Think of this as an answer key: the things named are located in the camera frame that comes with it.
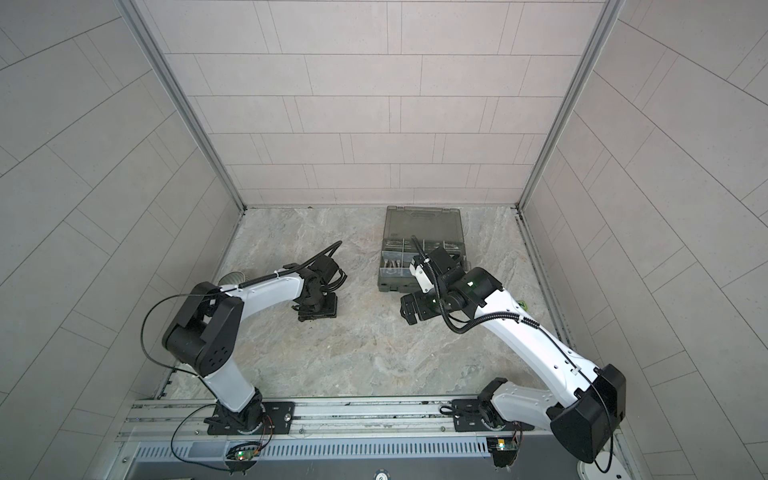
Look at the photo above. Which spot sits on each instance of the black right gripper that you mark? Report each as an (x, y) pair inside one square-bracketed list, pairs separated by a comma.
[(420, 309)]

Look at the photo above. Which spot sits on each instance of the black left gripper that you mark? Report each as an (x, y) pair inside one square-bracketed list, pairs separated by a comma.
[(331, 310)]

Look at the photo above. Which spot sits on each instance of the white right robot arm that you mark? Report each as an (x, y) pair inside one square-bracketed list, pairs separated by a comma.
[(581, 404)]

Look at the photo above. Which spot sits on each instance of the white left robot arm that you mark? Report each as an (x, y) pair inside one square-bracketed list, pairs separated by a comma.
[(204, 333)]

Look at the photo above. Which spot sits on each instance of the right circuit board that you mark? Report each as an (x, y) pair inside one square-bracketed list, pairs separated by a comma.
[(503, 451)]

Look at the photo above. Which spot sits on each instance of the circuit board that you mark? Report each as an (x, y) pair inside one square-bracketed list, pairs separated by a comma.
[(244, 452), (503, 451)]

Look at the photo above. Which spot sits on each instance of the left circuit board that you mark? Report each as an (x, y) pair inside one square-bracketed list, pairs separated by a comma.
[(244, 452)]

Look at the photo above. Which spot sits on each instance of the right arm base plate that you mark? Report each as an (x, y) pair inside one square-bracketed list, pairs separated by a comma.
[(474, 415)]

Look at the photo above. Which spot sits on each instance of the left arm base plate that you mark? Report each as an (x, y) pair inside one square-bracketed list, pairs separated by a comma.
[(279, 416)]

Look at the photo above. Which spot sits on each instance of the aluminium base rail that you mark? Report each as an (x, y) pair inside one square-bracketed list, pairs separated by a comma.
[(314, 418)]

